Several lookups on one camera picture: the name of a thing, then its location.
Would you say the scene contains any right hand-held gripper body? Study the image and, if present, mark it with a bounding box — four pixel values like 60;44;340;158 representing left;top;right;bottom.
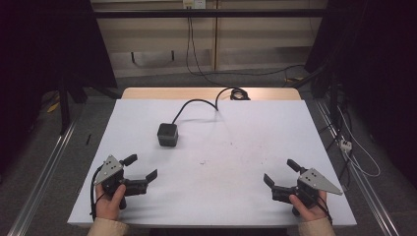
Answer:
270;167;344;217

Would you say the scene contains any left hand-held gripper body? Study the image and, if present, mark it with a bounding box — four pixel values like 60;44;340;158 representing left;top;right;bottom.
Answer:
93;154;149;210

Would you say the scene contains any person's right hand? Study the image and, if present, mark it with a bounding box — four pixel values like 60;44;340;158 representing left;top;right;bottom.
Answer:
288;190;329;223

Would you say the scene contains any person's left hand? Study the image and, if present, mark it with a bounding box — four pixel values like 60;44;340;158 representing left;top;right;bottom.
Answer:
94;183;128;221

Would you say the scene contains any black cube device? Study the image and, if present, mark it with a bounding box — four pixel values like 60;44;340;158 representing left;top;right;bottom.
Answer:
156;122;180;148

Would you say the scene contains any black metal stand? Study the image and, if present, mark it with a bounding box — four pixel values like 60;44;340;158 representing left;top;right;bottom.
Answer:
291;62;353;190
56;68;122;136

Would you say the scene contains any black horizontal bar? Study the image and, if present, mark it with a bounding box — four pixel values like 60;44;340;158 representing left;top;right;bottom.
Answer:
91;8;328;19

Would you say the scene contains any left hand-held gripper black cable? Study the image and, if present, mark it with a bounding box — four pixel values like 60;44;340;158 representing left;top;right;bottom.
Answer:
89;164;106;221

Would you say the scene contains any hand-held gripper black cable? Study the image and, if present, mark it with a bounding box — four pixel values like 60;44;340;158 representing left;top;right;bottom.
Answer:
303;190;333;226
89;164;106;221

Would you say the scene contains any right hand-held gripper black cable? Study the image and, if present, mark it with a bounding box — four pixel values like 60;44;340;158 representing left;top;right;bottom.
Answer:
303;190;333;226

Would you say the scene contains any aluminium rail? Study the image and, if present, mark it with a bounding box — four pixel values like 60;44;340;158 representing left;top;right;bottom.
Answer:
315;99;401;236
7;117;80;236

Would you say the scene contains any white cable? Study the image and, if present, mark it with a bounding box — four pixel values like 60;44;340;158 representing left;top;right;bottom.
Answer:
336;105;382;178

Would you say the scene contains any black cube device cable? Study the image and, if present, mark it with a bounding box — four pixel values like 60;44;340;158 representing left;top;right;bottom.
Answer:
171;87;252;126

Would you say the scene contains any black wall cable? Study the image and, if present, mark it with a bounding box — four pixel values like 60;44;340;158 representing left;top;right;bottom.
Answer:
185;16;306;87

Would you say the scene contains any white wall socket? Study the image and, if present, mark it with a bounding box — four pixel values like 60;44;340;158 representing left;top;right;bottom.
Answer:
182;0;208;10

